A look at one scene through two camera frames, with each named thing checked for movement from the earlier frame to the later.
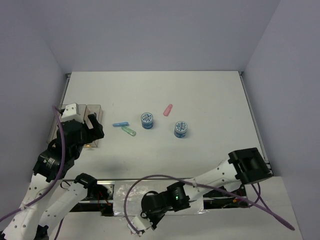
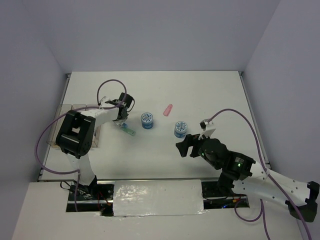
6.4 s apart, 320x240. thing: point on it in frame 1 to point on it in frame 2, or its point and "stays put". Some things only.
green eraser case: [129, 131] stays put
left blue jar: [147, 120] stays put
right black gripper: [153, 220] to [189, 140]
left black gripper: [97, 132] to [120, 122]
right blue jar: [181, 128] stays put
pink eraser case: [167, 110] stays put
